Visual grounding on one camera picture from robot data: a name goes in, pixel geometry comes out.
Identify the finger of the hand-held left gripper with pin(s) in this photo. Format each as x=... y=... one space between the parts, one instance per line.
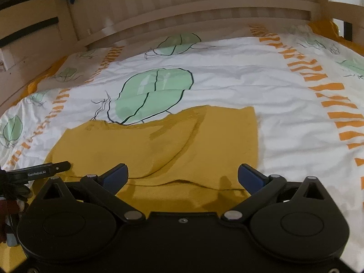
x=42 y=169

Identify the white leaf-print duvet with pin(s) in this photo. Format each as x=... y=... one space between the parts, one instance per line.
x=227 y=91

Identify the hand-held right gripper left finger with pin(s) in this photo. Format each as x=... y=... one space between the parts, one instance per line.
x=117 y=175

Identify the mustard yellow small shirt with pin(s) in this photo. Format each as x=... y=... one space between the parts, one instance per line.
x=170 y=148

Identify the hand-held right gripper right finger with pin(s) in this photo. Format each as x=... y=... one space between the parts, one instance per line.
x=250 y=177

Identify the wooden bed frame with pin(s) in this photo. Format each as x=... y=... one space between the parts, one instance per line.
x=199 y=2

